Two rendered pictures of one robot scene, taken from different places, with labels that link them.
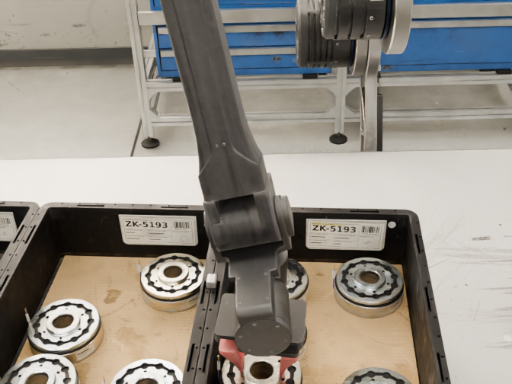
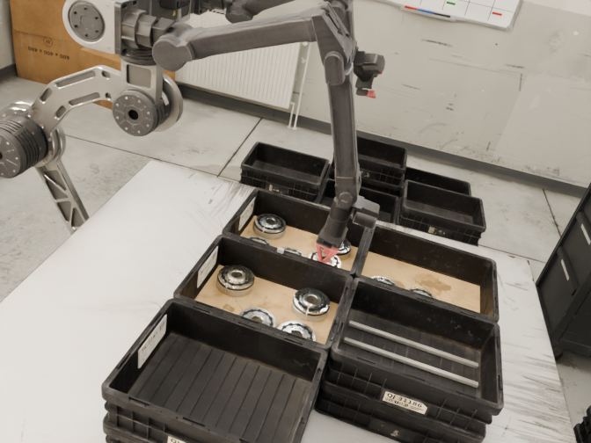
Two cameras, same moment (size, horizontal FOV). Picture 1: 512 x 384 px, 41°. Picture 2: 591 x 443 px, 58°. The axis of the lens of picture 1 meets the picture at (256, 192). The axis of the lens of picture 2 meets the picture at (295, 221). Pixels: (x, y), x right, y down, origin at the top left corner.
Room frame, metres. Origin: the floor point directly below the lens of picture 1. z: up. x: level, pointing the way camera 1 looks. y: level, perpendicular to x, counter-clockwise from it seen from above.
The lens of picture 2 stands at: (0.59, 1.27, 1.83)
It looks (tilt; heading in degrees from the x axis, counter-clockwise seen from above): 33 degrees down; 275
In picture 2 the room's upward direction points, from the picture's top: 12 degrees clockwise
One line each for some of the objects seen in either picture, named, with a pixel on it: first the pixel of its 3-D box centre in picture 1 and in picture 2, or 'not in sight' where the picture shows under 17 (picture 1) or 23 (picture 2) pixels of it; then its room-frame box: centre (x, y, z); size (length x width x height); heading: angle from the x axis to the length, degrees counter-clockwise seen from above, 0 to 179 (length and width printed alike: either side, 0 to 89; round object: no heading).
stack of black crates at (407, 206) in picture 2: not in sight; (429, 239); (0.08, -1.12, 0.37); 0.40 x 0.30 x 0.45; 179
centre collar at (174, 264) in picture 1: (173, 273); (236, 275); (0.81, 0.13, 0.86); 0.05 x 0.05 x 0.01
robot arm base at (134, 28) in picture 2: not in sight; (139, 29); (1.13, 0.06, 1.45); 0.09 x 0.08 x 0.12; 89
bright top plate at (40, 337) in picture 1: (63, 324); (256, 322); (0.71, 0.28, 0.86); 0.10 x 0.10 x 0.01
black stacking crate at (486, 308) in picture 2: not in sight; (423, 283); (0.28, -0.05, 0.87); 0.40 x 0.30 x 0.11; 175
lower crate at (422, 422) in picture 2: not in sight; (401, 381); (0.31, 0.25, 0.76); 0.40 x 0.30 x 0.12; 175
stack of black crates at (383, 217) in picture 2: not in sight; (351, 227); (0.48, -1.13, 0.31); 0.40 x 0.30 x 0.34; 179
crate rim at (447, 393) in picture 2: not in sight; (419, 339); (0.31, 0.25, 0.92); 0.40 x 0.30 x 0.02; 175
